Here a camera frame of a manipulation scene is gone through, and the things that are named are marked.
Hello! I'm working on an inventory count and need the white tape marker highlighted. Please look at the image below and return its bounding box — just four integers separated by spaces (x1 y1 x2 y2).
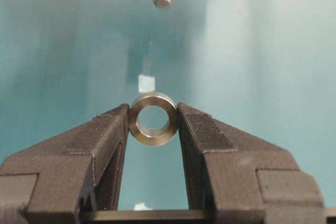
138 74 155 93
134 202 153 211

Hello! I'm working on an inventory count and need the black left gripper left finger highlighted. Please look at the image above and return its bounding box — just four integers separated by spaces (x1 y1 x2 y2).
1 104 129 223

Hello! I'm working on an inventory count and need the teal table mat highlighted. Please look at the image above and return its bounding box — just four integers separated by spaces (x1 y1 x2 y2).
1 0 335 206

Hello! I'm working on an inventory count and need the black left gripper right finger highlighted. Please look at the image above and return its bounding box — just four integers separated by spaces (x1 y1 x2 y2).
177 103 327 223

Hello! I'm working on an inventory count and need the silver metal washer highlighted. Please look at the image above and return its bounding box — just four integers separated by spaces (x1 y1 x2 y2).
128 92 178 146

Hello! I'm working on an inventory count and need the white tape marker near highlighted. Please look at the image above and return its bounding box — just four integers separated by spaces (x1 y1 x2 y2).
134 202 153 211

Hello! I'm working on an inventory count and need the white tape marker centre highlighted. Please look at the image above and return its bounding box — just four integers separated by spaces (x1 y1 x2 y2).
138 74 155 93

